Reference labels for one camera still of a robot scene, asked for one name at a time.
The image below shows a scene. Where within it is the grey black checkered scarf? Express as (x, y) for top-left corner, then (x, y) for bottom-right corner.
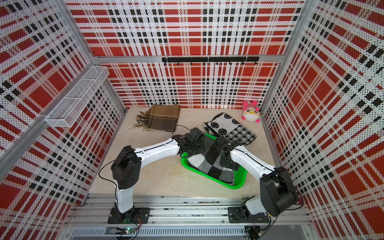
(183, 134), (235, 186)

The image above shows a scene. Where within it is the green plastic basket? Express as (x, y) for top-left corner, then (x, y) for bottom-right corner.
(180, 132), (249, 190)

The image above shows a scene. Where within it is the black white patterned scarf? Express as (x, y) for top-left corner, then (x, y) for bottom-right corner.
(204, 113), (257, 146)

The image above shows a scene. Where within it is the brown fringed scarf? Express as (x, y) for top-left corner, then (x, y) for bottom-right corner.
(134, 104), (181, 132)

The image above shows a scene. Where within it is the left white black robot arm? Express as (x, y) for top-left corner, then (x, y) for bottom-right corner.
(111, 128), (205, 214)

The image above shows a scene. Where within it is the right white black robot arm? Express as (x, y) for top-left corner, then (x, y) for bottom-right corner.
(213, 137), (299, 217)

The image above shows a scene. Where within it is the pink white plush toy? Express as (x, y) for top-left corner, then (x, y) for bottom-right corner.
(242, 101), (261, 123)

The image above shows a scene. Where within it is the green circuit board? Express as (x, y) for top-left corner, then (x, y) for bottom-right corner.
(116, 228), (136, 235)

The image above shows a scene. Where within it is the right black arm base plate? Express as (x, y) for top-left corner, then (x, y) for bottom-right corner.
(228, 207), (269, 224)

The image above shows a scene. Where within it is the aluminium front rail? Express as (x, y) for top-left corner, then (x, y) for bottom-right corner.
(65, 194), (310, 229)

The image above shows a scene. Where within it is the black hook rail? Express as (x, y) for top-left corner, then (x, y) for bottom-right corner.
(162, 57), (260, 64)

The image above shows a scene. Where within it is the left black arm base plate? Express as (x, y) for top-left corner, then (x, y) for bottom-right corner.
(107, 207), (151, 225)

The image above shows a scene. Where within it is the white wire mesh shelf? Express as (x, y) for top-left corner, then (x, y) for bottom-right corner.
(45, 66), (109, 128)

